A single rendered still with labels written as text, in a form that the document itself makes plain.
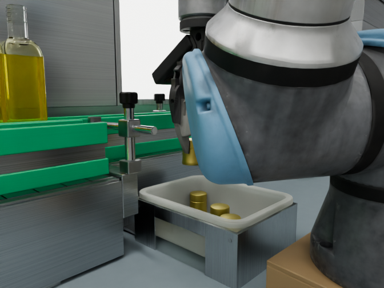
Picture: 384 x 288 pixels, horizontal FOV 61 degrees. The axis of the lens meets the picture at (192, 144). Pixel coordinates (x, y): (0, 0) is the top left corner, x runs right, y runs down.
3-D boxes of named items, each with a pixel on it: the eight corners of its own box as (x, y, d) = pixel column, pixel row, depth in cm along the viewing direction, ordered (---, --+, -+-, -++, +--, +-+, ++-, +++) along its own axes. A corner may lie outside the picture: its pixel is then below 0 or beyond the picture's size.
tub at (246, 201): (199, 212, 70) (199, 173, 69) (297, 244, 55) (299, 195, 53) (133, 238, 57) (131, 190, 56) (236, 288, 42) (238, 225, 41)
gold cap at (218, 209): (234, 229, 57) (234, 206, 57) (221, 235, 55) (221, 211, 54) (218, 224, 60) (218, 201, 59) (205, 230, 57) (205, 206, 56)
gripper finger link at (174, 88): (172, 123, 51) (178, 67, 51) (166, 122, 52) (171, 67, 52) (192, 125, 55) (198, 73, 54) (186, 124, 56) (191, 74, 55)
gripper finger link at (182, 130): (196, 156, 49) (202, 96, 49) (169, 152, 53) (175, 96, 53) (209, 156, 52) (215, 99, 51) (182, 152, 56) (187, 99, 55)
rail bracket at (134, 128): (102, 161, 59) (99, 92, 58) (163, 176, 48) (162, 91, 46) (87, 163, 57) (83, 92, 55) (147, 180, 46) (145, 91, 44)
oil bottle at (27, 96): (39, 165, 58) (30, 42, 55) (52, 170, 54) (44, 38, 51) (4, 170, 54) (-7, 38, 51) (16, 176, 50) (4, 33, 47)
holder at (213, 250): (180, 208, 73) (180, 175, 72) (295, 247, 55) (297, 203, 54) (116, 231, 61) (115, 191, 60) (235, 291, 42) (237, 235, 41)
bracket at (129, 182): (109, 200, 59) (108, 162, 58) (142, 212, 53) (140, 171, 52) (91, 204, 57) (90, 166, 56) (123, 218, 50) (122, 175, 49)
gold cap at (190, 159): (206, 163, 57) (206, 138, 57) (192, 166, 55) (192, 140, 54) (191, 160, 60) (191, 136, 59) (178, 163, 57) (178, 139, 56)
